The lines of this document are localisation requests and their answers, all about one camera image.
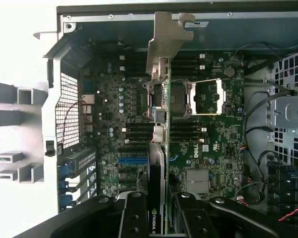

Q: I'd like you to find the green Dell motherboard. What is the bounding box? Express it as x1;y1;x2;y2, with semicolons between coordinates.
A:
79;41;246;214

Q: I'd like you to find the blue expansion slot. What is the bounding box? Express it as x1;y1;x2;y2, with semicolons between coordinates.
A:
118;157;149;164

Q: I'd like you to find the black expansion slot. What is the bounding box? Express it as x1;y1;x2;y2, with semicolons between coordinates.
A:
118;146;149;153

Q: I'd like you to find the metal socket cover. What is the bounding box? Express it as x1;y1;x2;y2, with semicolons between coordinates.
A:
190;78;226;116

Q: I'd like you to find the grey chipset heatsink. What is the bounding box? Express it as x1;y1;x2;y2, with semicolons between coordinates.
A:
185;170;211;194

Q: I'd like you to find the perforated metal drive cage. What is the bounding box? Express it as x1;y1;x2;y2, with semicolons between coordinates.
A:
268;48;298;164

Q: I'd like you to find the coin cell battery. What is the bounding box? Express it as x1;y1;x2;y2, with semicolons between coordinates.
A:
223;66;236;77

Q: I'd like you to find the red black twisted wire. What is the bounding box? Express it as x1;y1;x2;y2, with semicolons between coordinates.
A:
61;100;94;145

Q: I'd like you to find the open black PC case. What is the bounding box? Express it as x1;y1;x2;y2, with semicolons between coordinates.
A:
32;4;298;216

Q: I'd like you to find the grey plastic parts rack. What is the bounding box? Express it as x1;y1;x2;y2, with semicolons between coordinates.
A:
0;81;48;184

